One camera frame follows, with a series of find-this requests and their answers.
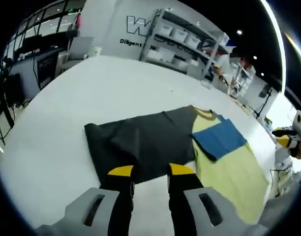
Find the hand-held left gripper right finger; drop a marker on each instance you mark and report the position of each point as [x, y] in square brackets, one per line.
[189, 209]

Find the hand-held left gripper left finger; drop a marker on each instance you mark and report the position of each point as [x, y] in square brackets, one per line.
[103, 209]

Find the yellow grey blue garment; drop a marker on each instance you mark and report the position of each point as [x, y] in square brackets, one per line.
[153, 137]

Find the person's right hand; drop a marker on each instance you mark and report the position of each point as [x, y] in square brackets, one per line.
[300, 150]

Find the black monitor on stand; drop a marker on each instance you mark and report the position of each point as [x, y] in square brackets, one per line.
[264, 91]

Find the grey metal storage shelf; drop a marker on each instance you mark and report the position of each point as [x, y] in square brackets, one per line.
[207, 64]

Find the row of white storage bins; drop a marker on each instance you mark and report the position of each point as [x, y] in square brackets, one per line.
[178, 34]

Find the white cup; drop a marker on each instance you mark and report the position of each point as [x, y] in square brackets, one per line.
[97, 52]

